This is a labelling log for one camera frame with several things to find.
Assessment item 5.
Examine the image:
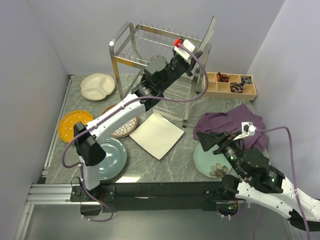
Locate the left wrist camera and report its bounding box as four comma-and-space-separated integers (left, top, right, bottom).
173, 38, 197, 65

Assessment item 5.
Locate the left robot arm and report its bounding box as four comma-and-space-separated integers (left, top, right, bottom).
72, 47, 205, 201

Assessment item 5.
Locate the wooden compartment tray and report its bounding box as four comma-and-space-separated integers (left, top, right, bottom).
204, 72, 257, 101

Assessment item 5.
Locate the orange black item in tray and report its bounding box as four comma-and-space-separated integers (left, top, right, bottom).
217, 72, 230, 83

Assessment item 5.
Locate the white square plate black rim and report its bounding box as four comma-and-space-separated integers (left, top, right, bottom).
197, 16, 216, 55

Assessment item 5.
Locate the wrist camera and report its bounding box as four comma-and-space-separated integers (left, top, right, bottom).
233, 121, 257, 141
173, 38, 197, 65

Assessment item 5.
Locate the light green plate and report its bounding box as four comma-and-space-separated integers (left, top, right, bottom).
193, 143, 232, 179

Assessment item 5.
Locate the patterned cloth item in tray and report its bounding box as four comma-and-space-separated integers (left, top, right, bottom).
230, 82, 246, 93

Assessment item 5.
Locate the cream square plate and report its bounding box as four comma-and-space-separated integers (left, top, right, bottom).
129, 113, 185, 160

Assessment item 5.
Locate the purple cloth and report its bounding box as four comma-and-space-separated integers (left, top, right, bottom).
193, 104, 269, 152

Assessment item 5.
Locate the cream divided plate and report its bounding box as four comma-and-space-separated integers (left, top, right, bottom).
80, 73, 116, 102

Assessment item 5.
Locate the steel dish rack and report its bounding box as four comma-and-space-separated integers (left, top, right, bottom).
109, 20, 215, 128

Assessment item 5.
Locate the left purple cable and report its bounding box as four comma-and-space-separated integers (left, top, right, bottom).
61, 44, 210, 223

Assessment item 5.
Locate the grey item in tray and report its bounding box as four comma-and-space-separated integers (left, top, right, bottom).
241, 76, 252, 85

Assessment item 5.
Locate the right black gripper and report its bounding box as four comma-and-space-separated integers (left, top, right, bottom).
194, 129, 245, 177

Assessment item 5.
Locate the floral patterned plate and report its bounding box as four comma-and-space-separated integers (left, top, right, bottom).
101, 103, 139, 137
111, 117, 139, 139

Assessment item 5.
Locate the aluminium rail frame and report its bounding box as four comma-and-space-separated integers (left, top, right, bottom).
15, 74, 108, 240

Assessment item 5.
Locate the black base beam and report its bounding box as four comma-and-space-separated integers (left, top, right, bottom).
70, 181, 243, 217

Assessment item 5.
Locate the dark teal round plate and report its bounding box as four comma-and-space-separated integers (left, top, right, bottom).
99, 137, 127, 172

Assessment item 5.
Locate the orange dotted scalloped plate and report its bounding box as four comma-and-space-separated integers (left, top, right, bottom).
57, 110, 94, 143

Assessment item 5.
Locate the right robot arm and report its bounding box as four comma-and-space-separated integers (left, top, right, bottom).
196, 132, 320, 232

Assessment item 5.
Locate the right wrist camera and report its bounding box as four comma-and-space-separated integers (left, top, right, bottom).
233, 121, 257, 141

